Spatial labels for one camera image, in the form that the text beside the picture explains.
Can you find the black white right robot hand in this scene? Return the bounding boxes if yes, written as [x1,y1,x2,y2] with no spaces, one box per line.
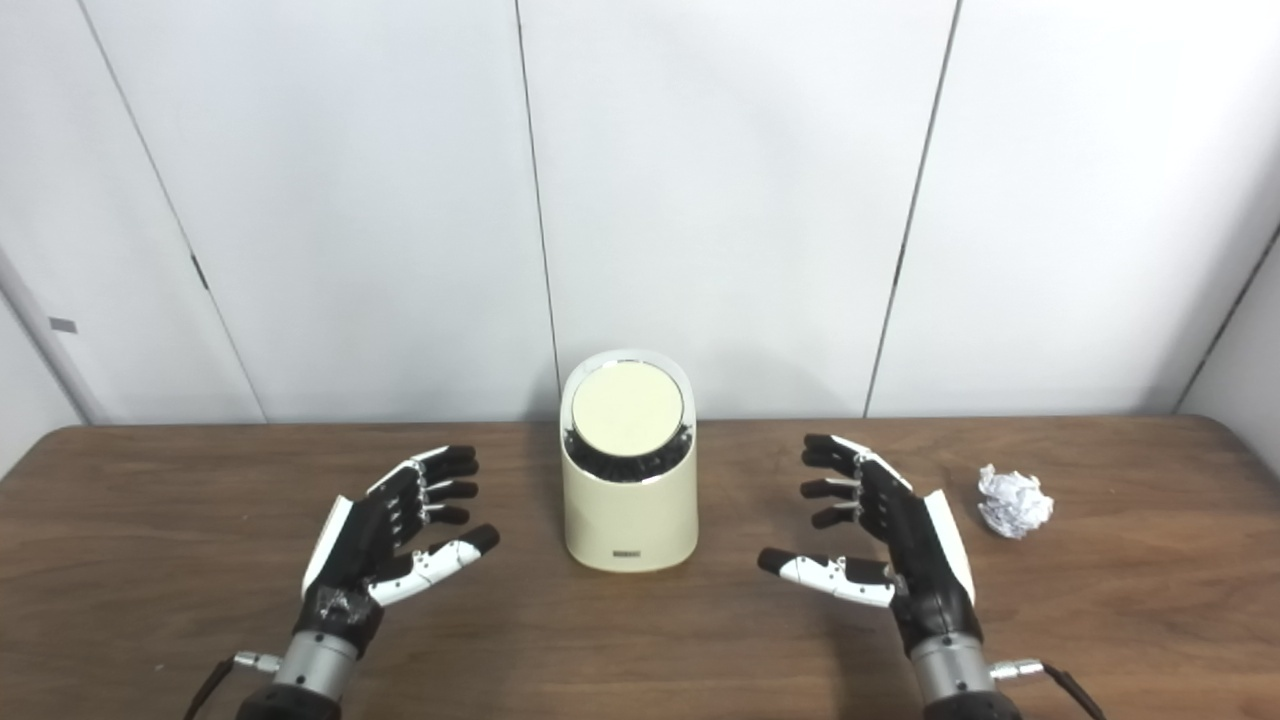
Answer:
[757,433,983,658]

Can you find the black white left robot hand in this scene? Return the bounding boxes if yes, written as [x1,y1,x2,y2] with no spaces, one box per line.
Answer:
[295,445,501,657]

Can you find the white paper ball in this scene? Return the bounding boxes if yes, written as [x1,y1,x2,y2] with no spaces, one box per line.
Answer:
[977,464,1055,540]

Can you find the cream-colored desktop trash bin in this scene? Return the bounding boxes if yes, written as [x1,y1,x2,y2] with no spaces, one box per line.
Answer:
[559,349,700,573]

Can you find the round cream bin lid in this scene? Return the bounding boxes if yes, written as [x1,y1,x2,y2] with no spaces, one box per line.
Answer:
[571,361,685,456]

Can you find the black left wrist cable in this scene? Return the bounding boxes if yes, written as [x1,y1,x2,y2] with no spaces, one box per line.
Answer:
[185,652,281,720]

